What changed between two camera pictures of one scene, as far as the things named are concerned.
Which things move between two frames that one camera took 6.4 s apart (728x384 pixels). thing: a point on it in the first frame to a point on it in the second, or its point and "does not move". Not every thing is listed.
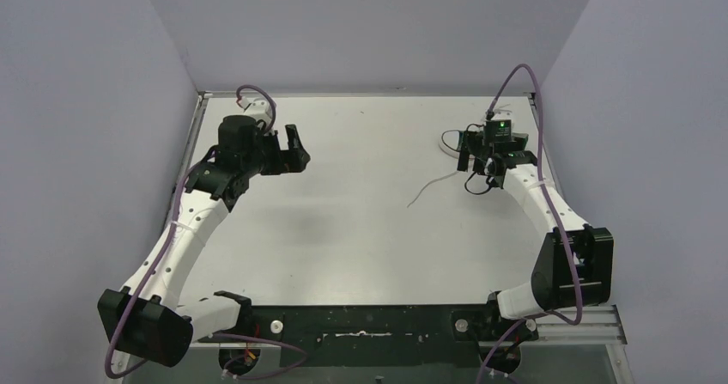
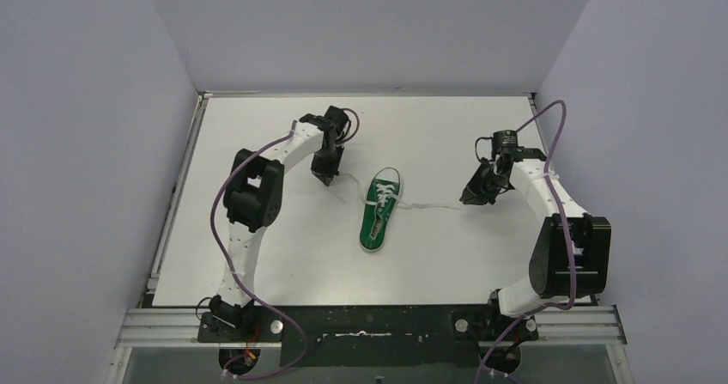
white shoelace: [432, 181] to [385, 192]
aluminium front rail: [599, 326] does not move
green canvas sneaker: [451, 142] to [382, 198]
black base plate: [377, 336] does not move
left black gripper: [293, 161] to [315, 167]
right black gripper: [465, 144] to [482, 181]
